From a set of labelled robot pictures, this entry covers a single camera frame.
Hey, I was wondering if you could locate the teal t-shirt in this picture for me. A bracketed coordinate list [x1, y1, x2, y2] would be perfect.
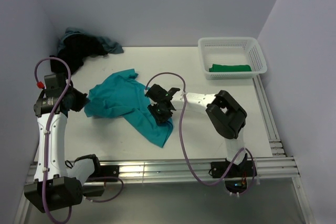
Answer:
[84, 69, 173, 148]

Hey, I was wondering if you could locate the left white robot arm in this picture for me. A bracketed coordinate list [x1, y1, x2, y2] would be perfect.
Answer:
[24, 73, 102, 213]

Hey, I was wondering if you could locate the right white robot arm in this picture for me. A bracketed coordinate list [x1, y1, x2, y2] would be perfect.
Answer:
[144, 84, 257, 178]

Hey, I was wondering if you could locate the black t-shirt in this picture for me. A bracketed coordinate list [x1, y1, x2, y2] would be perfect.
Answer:
[56, 34, 108, 74]

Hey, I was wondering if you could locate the grey-blue t-shirt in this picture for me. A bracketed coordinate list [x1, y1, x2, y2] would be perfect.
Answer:
[57, 27, 124, 54]

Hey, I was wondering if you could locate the rolled green t-shirt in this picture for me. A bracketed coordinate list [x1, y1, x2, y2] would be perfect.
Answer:
[208, 64, 252, 72]

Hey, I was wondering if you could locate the white plastic basket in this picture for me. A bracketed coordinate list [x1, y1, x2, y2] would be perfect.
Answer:
[198, 37, 268, 80]

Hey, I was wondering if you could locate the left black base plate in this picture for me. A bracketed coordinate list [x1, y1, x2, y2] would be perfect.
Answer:
[100, 165, 120, 182]

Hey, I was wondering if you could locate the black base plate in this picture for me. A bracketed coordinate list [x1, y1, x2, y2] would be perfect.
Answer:
[100, 165, 120, 182]
[209, 161, 257, 178]

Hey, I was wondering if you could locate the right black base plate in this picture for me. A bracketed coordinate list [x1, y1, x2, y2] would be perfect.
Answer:
[209, 161, 257, 178]

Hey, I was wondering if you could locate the aluminium rail frame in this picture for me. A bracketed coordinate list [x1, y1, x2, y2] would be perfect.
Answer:
[26, 77, 300, 185]

